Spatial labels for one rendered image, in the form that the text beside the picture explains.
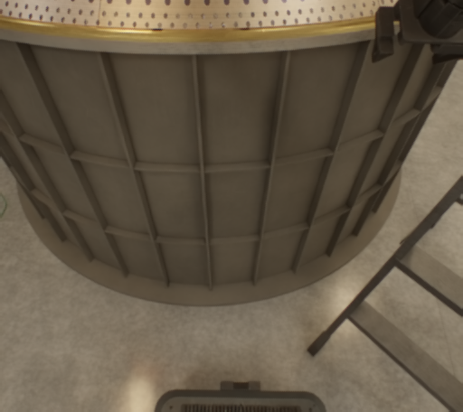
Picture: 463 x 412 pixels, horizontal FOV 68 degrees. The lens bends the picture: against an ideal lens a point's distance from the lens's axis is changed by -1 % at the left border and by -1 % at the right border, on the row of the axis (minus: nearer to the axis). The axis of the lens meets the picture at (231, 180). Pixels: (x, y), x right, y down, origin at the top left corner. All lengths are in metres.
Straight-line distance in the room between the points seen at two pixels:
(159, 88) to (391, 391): 1.35
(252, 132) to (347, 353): 1.03
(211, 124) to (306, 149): 0.30
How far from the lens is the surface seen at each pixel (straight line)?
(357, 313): 1.33
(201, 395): 1.25
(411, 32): 0.54
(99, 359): 1.61
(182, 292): 1.60
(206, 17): 0.73
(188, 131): 0.90
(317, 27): 0.76
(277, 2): 0.76
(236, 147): 0.94
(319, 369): 1.56
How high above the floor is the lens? 1.48
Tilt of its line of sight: 48 degrees down
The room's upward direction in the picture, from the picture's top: 1 degrees clockwise
